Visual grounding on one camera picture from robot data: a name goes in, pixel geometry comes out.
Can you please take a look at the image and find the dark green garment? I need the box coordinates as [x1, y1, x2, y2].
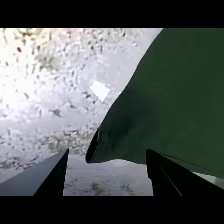
[85, 28, 224, 180]

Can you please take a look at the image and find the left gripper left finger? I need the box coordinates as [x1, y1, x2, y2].
[0, 148, 70, 197]

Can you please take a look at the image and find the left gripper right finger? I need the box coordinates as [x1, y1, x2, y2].
[145, 148, 224, 197]

